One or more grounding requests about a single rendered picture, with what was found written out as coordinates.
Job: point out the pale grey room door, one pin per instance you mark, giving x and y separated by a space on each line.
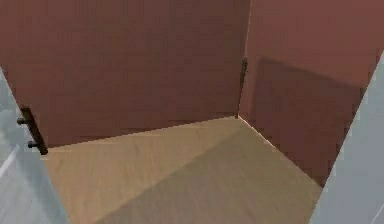
20 186

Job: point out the brown wooden room door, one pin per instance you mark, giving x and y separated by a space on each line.
133 66

